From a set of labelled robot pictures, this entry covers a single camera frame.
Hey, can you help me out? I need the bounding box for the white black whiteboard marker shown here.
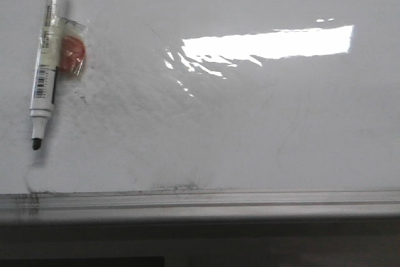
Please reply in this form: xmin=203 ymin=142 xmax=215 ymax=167
xmin=29 ymin=0 xmax=67 ymax=151

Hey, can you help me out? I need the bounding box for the white whiteboard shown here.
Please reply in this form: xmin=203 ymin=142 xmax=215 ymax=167
xmin=1 ymin=0 xmax=399 ymax=194

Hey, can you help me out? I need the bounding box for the red magnet under clear tape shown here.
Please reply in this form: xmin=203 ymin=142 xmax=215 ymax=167
xmin=59 ymin=18 xmax=88 ymax=78

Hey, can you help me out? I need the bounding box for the aluminium whiteboard frame rail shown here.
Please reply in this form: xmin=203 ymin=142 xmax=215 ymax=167
xmin=1 ymin=189 xmax=399 ymax=224

